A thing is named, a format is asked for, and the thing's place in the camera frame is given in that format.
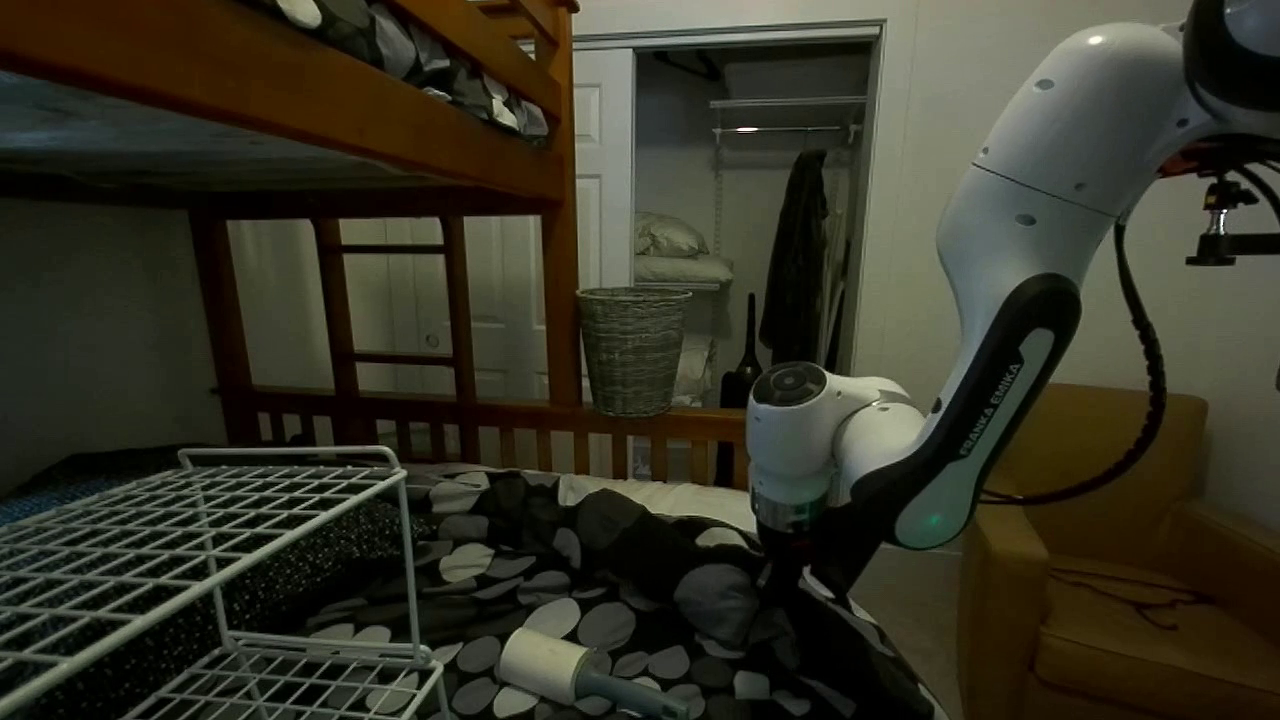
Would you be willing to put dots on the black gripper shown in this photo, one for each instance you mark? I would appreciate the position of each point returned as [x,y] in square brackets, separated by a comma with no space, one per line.
[806,546]

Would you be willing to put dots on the black grey dotted blanket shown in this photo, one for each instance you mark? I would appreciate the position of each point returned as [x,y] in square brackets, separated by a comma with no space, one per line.
[666,601]

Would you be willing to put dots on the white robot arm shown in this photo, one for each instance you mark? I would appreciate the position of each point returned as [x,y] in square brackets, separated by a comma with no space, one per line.
[844,464]

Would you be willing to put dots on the upper bunk dotted blanket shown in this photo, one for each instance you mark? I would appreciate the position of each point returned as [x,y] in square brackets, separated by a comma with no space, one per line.
[408,53]

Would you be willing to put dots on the white mattress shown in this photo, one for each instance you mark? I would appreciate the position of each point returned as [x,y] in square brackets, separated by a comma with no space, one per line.
[666,499]

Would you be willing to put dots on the dark hanging garment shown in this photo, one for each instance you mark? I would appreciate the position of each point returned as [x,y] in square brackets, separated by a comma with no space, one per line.
[798,264]

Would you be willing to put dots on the woven laundry basket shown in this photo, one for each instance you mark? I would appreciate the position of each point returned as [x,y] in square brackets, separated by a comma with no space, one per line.
[632,345]

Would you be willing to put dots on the white lint roller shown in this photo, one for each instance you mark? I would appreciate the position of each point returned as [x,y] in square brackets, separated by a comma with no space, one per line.
[567,675]

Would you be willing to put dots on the tan armchair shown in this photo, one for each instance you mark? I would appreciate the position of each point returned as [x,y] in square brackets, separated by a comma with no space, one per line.
[1137,601]

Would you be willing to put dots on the white folded bedding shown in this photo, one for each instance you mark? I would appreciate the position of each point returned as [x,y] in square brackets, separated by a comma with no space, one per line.
[678,253]

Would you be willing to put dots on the wooden bunk bed frame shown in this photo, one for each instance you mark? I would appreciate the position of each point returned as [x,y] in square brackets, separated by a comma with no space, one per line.
[180,181]

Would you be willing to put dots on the white wire shelf rack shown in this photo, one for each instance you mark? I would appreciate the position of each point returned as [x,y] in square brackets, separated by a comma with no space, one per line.
[84,578]

